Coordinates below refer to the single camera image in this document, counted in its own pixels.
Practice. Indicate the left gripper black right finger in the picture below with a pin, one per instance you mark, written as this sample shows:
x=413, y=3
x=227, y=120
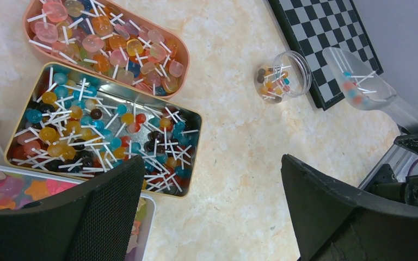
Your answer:
x=333, y=220

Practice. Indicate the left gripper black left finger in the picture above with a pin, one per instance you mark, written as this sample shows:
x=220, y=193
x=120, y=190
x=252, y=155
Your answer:
x=90, y=221

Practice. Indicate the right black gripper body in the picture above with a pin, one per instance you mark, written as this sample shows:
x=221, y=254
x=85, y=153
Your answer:
x=402, y=192

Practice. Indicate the clear plastic scoop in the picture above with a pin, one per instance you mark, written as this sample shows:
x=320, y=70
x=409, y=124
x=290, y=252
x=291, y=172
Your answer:
x=365, y=90

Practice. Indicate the gold lollipop tin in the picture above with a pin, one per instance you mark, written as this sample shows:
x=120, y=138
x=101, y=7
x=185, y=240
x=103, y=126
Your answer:
x=75, y=124

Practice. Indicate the white star candy tin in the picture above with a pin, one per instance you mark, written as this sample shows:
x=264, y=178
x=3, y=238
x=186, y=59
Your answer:
x=18, y=188

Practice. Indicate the clear glass jar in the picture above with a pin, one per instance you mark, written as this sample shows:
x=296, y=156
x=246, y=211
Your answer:
x=287, y=76

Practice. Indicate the black white chessboard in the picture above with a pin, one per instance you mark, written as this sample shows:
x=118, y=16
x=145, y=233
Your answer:
x=311, y=26

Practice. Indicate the pink candy tin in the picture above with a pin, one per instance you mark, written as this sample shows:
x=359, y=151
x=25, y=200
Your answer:
x=107, y=40

